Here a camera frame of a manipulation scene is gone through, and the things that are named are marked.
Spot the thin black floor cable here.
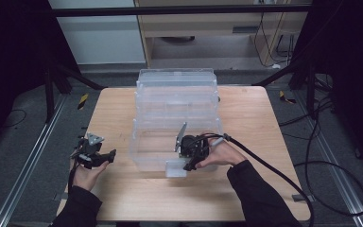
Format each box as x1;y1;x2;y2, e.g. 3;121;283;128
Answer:
3;109;28;129

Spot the yellow tool on floor left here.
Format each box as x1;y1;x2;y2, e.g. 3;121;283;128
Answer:
77;93;90;111

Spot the black cable bundle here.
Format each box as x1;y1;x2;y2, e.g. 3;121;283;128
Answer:
253;12;297;69

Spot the looped black floor cable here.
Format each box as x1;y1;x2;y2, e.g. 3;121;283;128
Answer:
292;107;363;218

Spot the wooden desk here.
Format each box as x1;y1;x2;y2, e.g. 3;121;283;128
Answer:
134;0;313;69

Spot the aluminium floor rail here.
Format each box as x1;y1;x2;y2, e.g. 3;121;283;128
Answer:
291;89;363;227
0;94;67;227

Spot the clear plastic storage box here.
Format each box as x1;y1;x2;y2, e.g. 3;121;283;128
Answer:
129;67;224;178

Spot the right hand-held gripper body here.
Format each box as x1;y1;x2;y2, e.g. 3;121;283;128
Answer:
174;122;210;161

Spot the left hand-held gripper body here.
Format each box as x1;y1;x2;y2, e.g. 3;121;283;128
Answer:
71;132;105;170

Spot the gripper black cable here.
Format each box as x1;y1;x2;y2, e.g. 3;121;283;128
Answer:
67;163;78;194
201;132;315;227

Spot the yellow tool on floor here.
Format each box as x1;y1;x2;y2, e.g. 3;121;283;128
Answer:
279;90;297;105
77;93;90;111

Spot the black curtain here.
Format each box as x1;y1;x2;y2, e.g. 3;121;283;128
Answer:
0;0;79;152
291;0;363;174

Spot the grey cable plug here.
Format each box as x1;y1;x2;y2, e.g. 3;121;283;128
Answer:
211;133;233;148

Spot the person's right hand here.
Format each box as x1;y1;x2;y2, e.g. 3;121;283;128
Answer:
198;138;248;168

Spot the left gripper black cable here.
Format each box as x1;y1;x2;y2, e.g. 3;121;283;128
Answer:
67;163;78;194

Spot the black horizontal bar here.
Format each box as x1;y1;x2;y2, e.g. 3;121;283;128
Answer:
48;4;311;17

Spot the black metal stand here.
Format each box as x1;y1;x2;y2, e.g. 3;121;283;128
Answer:
42;61;107;124
251;56;335;121

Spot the yellow tool on floor right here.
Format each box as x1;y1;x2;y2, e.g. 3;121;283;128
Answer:
279;90;297;105

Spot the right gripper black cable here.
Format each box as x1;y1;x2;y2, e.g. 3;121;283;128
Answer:
201;132;315;227

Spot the person's left hand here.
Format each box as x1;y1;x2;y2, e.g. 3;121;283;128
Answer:
70;159;110;192

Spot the white cabinet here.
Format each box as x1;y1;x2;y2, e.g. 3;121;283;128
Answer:
47;0;147;65

